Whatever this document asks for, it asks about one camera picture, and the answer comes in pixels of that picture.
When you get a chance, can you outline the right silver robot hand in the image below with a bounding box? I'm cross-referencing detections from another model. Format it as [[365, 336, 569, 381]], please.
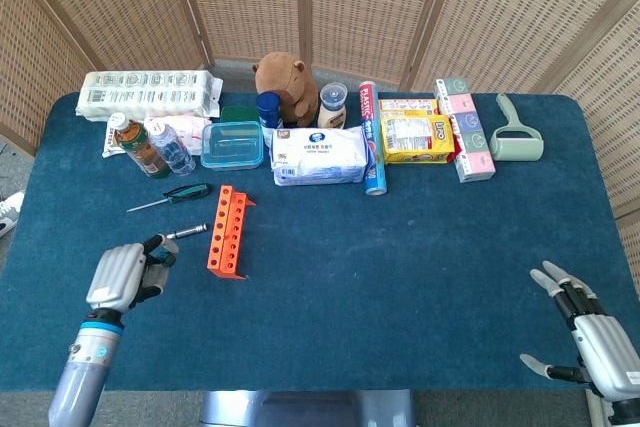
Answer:
[[518, 260, 640, 403]]

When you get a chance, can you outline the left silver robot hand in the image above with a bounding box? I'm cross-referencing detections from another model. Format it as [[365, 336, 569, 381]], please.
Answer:
[[85, 233, 180, 312]]

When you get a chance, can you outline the silver black precision screwdriver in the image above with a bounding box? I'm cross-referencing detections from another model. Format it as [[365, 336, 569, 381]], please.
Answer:
[[164, 223, 209, 241]]

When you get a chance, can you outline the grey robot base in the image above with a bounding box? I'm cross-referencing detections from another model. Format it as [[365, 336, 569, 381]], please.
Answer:
[[199, 389, 417, 427]]

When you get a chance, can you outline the orange screwdriver rack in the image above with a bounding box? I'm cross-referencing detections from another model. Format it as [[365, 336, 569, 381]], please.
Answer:
[[206, 184, 257, 281]]

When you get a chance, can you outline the large green black screwdriver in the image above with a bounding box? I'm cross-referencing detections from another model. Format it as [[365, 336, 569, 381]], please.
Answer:
[[125, 183, 213, 214]]

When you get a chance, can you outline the green tea bottle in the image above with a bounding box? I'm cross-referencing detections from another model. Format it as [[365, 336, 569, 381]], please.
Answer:
[[110, 112, 171, 180]]

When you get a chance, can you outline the grey white sneaker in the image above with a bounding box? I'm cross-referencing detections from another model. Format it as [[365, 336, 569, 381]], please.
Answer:
[[0, 190, 26, 238]]

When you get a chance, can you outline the clear water bottle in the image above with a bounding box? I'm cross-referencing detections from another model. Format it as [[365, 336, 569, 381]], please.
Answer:
[[144, 118, 197, 177]]

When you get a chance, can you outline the clear blue-rimmed food container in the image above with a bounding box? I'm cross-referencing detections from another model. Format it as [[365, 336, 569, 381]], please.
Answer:
[[200, 120, 265, 171]]

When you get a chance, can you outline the white paper roll pack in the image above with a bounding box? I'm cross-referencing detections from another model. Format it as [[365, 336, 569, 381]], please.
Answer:
[[75, 69, 224, 122]]

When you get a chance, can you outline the green sponge box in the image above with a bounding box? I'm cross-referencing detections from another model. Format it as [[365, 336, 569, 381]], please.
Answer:
[[219, 105, 261, 124]]

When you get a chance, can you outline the blue spray can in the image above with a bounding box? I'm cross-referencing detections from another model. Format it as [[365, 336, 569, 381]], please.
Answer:
[[255, 90, 284, 131]]

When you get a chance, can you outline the green lint roller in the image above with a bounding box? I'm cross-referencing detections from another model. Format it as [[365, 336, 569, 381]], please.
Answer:
[[488, 93, 545, 163]]

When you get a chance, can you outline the white wet wipes pack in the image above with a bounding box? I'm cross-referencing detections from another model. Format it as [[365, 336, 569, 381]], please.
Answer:
[[269, 125, 370, 187]]

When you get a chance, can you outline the blue carpet table cover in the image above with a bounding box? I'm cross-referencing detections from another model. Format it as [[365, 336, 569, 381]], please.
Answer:
[[0, 91, 619, 393]]

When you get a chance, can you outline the pastel tissue box pack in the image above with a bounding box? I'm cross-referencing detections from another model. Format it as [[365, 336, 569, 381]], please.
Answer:
[[433, 77, 497, 184]]

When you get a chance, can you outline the brown capybara plush toy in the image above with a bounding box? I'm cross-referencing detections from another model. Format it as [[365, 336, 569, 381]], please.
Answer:
[[251, 52, 321, 128]]

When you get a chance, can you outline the white bottle with clear cap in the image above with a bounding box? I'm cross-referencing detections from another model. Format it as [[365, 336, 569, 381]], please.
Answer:
[[317, 81, 349, 131]]

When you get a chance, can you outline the yellow Lipo snack bag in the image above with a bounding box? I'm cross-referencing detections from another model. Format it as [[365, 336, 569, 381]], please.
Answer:
[[380, 114, 456, 165]]

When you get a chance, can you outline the blue plastic wrap roll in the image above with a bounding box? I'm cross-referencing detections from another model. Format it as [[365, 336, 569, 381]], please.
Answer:
[[357, 80, 388, 197]]

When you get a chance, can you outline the red yellow snack box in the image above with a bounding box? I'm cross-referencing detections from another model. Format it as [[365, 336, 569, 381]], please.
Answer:
[[378, 98, 461, 164]]

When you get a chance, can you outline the woven folding screen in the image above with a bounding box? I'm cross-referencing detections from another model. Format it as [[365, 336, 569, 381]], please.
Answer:
[[0, 0, 640, 298]]

